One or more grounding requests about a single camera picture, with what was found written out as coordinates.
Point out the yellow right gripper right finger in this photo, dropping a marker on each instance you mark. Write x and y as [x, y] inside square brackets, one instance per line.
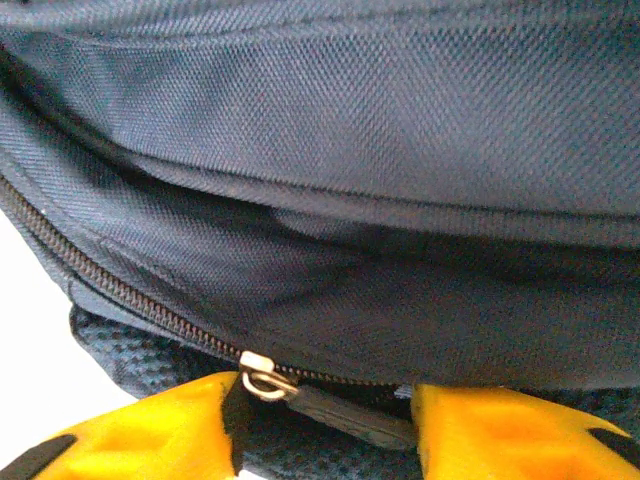
[500, 440]

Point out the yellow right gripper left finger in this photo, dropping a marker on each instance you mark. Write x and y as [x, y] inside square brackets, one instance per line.
[140, 440]

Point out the navy blue backpack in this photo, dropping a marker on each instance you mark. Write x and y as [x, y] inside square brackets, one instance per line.
[350, 150]

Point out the floral tablecloth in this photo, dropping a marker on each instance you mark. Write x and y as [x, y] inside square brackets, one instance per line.
[35, 325]

